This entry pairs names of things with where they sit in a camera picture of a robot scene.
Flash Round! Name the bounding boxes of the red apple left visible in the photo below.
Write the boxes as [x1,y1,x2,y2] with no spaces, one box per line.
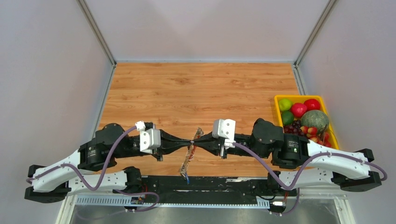
[290,103,307,118]

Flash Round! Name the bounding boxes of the yellow plastic fruit bin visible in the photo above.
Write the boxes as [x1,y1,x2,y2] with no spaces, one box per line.
[274,95,339,150]

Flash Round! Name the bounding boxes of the red handled metal key organizer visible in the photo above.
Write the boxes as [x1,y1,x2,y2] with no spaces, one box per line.
[179,127,204,179]

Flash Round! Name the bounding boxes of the dark green lime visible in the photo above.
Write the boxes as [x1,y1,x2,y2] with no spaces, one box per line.
[281,111,294,126]

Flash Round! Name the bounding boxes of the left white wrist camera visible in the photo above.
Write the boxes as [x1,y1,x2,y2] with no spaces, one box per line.
[135,121,161,154]

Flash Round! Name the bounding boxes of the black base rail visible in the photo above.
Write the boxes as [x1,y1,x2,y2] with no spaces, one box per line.
[124,175,297,205]

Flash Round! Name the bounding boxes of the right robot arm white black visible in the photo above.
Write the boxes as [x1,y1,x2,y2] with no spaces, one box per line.
[192,118,388,195]

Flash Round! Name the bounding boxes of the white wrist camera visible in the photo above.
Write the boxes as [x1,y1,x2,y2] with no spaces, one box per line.
[212,119,236,149]
[135,121,161,154]

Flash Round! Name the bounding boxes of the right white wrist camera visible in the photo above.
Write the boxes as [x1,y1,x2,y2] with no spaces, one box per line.
[212,119,236,149]

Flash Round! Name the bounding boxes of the red apple right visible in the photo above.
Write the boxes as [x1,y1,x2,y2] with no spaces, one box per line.
[304,98,321,111]

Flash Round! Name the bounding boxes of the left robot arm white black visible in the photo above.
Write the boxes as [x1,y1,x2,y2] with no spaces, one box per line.
[24,121,191,203]

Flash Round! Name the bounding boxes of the slotted white cable duct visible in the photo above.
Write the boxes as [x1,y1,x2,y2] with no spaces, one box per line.
[76,195,270,209]

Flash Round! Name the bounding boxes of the light green apple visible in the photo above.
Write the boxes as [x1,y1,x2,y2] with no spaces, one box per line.
[278,98,293,112]

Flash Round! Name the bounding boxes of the green netted melon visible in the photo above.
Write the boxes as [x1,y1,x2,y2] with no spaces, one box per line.
[300,110,330,132]

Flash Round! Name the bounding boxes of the small red peaches cluster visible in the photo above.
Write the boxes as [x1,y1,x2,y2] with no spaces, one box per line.
[300,126,332,147]

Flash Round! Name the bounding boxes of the purple grape bunch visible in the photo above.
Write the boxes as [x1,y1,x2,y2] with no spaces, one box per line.
[283,119,308,137]

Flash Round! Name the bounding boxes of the key with blue tag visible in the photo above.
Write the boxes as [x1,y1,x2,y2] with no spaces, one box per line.
[184,174,190,185]

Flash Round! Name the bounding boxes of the red apple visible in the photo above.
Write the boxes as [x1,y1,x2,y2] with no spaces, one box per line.
[290,103,307,118]
[304,98,321,111]

